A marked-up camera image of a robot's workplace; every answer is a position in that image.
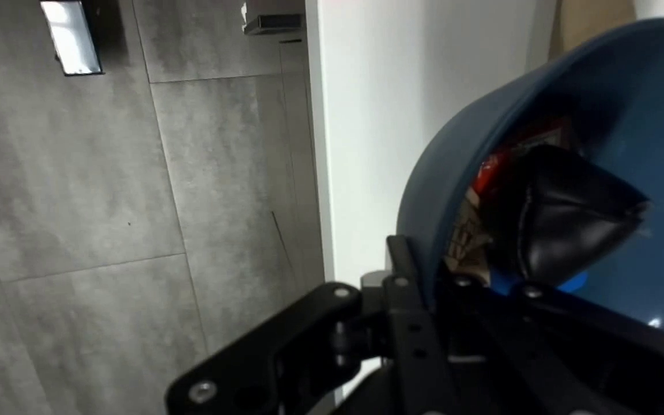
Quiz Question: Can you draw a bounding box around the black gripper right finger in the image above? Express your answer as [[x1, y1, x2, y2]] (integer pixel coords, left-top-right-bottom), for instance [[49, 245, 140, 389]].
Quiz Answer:
[[440, 275, 664, 415]]

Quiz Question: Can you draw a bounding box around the blue bowl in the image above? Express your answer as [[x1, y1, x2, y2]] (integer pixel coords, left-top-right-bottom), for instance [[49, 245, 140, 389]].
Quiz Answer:
[[395, 16, 664, 335]]

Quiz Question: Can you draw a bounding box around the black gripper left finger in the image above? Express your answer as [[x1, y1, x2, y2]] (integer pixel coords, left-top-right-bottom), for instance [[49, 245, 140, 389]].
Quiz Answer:
[[164, 234, 462, 415]]

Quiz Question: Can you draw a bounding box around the dark snack packet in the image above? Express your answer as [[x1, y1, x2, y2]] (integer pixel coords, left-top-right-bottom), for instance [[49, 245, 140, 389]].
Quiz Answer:
[[446, 125, 650, 297]]

